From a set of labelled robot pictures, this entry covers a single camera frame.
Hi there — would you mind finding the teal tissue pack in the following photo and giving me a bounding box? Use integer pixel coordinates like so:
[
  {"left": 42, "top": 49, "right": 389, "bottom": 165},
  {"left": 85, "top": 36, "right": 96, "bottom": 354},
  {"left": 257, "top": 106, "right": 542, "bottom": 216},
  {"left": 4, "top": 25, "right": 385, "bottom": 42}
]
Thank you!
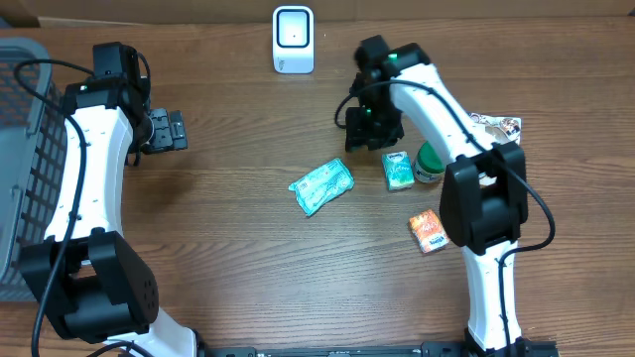
[{"left": 382, "top": 151, "right": 415, "bottom": 190}]

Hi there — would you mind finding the green lid jar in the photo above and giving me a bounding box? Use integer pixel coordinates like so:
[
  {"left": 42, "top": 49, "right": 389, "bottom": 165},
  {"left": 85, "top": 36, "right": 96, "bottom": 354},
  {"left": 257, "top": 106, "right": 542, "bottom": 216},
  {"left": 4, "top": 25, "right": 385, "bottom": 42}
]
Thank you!
[{"left": 413, "top": 142, "right": 445, "bottom": 183}]

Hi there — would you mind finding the teal wipes packet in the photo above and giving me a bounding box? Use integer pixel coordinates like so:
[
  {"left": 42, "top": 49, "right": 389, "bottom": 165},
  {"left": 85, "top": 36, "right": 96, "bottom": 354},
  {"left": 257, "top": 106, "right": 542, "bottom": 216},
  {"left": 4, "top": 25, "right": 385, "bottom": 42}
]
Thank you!
[{"left": 288, "top": 158, "right": 354, "bottom": 217}]

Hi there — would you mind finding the orange tissue pack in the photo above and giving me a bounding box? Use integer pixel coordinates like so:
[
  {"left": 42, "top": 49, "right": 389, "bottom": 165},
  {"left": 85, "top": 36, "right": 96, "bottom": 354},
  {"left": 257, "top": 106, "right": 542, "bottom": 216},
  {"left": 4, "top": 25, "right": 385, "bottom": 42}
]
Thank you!
[{"left": 408, "top": 209, "right": 449, "bottom": 253}]

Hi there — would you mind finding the brown snack bag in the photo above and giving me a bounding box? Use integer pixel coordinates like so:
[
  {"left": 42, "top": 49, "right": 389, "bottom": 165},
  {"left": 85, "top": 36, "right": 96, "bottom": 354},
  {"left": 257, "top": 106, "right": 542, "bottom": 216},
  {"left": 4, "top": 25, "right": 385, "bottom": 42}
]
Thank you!
[{"left": 468, "top": 112, "right": 523, "bottom": 187}]

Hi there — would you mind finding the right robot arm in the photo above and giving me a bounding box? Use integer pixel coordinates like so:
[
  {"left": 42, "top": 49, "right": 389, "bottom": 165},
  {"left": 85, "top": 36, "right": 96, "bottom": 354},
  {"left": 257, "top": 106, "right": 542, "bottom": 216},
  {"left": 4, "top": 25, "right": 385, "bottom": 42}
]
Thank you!
[{"left": 337, "top": 36, "right": 531, "bottom": 356}]

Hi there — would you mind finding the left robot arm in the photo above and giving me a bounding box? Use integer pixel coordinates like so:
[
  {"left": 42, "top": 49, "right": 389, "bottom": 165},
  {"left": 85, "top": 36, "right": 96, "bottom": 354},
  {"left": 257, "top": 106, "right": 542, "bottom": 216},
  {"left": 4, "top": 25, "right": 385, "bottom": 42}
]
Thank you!
[{"left": 18, "top": 42, "right": 207, "bottom": 357}]

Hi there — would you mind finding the white barcode scanner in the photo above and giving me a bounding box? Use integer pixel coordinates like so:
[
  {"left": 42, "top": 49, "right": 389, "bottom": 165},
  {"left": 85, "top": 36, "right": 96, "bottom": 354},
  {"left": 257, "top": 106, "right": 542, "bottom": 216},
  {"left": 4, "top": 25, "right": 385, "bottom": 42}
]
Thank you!
[{"left": 272, "top": 5, "right": 315, "bottom": 74}]

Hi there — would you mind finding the grey plastic mesh basket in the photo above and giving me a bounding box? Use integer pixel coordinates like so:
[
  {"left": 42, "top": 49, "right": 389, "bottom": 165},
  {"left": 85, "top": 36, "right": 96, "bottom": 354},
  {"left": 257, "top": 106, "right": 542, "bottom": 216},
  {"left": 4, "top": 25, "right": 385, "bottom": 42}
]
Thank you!
[{"left": 1, "top": 38, "right": 66, "bottom": 301}]

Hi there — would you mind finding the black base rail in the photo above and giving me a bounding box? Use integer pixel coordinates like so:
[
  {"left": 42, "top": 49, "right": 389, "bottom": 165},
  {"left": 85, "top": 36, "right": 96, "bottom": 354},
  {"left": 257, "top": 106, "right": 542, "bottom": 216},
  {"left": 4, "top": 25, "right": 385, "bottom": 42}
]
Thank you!
[{"left": 204, "top": 340, "right": 561, "bottom": 357}]

